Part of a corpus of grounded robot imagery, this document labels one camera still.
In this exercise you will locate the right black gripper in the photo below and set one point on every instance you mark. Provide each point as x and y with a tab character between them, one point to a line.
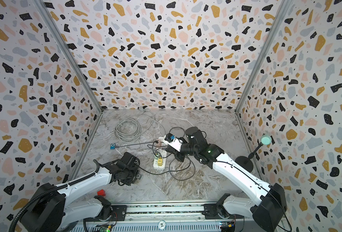
180	156

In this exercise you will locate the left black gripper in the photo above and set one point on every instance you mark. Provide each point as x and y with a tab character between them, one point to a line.
131	181

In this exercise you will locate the pink USB charger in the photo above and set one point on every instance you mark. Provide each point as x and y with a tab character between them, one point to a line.
158	143

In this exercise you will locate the white power strip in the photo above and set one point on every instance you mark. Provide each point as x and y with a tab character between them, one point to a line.
163	152

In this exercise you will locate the yellow USB charger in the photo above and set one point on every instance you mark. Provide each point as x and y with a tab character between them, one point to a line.
160	161

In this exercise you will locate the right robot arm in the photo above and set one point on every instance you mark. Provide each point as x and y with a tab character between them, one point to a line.
265	203

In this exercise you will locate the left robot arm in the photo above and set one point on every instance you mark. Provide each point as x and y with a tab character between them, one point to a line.
54	208

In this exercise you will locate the red cube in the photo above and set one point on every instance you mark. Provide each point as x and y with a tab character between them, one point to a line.
101	193

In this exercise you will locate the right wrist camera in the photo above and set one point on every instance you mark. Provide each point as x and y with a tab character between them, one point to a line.
172	141

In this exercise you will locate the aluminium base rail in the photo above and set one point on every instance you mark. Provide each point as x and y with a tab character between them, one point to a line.
167	217

